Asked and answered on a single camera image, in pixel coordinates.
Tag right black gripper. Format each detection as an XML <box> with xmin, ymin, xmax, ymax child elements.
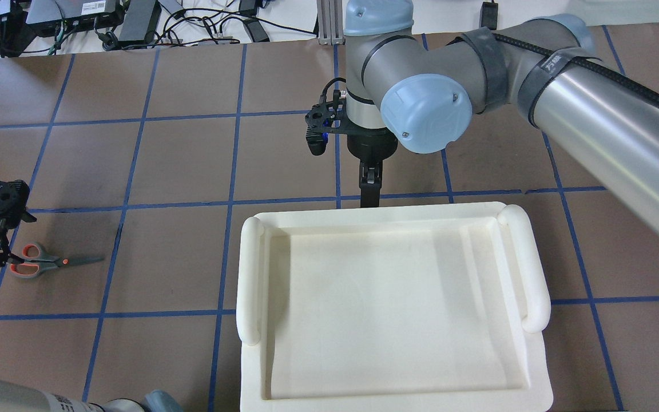
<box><xmin>346</xmin><ymin>130</ymin><xmax>398</xmax><ymax>208</ymax></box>

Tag orange grey handled scissors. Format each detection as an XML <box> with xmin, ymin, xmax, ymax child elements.
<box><xmin>9</xmin><ymin>243</ymin><xmax>103</xmax><ymax>279</ymax></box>

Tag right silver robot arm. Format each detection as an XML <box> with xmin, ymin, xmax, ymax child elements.
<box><xmin>344</xmin><ymin>1</ymin><xmax>659</xmax><ymax>234</ymax></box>

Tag white plastic tray bin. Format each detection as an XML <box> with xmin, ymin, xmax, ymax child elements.
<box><xmin>236</xmin><ymin>203</ymin><xmax>554</xmax><ymax>411</ymax></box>

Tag aluminium frame post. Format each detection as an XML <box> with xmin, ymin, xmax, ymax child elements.
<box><xmin>316</xmin><ymin>0</ymin><xmax>345</xmax><ymax>45</ymax></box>

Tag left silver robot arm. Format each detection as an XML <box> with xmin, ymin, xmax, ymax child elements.
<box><xmin>0</xmin><ymin>180</ymin><xmax>181</xmax><ymax>411</ymax></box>

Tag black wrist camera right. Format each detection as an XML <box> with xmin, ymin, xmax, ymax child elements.
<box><xmin>304</xmin><ymin>77</ymin><xmax>346</xmax><ymax>156</ymax></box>

